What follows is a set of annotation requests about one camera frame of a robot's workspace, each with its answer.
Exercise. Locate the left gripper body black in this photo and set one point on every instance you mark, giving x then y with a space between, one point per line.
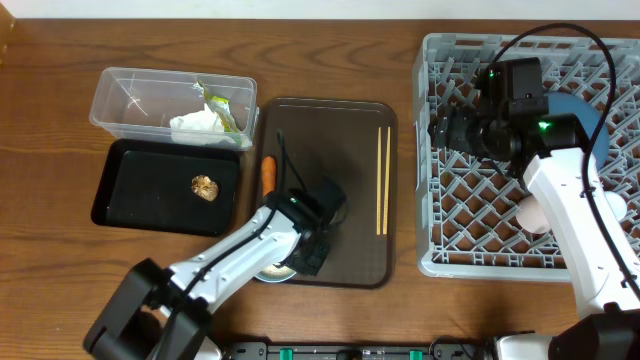
311 263

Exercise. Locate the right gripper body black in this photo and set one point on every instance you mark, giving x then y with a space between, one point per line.
463 130

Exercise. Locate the light blue rice bowl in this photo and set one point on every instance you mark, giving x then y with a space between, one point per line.
275 274

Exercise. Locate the blue plate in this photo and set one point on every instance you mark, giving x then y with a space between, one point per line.
560 103

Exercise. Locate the brown food scrap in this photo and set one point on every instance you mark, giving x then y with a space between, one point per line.
205 188

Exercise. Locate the white tissue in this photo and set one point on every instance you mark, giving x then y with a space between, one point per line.
203 120

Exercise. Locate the yellow green snack wrapper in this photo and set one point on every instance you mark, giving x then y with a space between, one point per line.
223 121

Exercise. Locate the light blue cup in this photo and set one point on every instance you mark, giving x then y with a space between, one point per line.
617 205

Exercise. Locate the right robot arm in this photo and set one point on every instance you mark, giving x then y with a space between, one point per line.
551 155

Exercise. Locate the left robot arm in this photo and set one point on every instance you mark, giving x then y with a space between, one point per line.
158 313

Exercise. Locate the grey dishwasher rack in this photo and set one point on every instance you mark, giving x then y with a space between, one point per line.
466 210

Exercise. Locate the orange carrot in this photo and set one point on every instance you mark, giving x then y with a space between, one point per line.
268 175

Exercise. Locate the dark brown serving tray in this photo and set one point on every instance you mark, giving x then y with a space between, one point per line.
337 140

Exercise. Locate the pink cup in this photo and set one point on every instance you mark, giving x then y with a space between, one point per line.
531 216

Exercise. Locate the black tray bin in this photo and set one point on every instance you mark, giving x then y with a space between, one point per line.
147 185

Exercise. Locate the clear plastic bin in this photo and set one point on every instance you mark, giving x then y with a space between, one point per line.
139 104

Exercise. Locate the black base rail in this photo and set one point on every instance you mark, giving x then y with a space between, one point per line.
375 351

